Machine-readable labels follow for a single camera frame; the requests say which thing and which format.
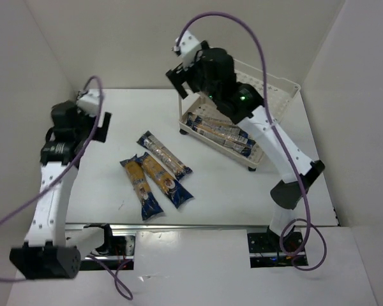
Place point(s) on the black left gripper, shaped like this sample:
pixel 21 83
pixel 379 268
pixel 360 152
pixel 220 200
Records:
pixel 101 127

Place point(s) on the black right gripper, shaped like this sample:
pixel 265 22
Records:
pixel 179 80

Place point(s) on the spaghetti bag with white label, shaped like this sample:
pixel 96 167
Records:
pixel 175 165

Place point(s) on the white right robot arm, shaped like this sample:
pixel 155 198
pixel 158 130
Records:
pixel 245 107

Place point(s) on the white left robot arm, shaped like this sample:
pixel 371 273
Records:
pixel 46 252

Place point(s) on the cream two-tier shelf cart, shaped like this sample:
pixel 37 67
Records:
pixel 280 93

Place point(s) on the yellow spaghetti bag right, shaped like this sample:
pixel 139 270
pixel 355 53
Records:
pixel 167 184

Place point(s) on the yellow spaghetti bag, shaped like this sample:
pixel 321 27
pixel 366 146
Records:
pixel 167 184
pixel 137 177

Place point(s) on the yellow spaghetti bag left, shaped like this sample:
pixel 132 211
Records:
pixel 137 177

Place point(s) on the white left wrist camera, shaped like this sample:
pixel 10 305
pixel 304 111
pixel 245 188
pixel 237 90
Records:
pixel 89 101

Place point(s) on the front aluminium rail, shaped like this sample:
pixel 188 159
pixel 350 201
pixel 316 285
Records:
pixel 120 229

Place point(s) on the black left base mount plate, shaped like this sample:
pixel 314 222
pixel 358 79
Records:
pixel 117 252

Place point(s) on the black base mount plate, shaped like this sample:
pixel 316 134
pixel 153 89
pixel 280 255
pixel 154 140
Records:
pixel 266 253
pixel 117 252

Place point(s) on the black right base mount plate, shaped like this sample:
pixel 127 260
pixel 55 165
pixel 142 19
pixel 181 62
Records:
pixel 266 253

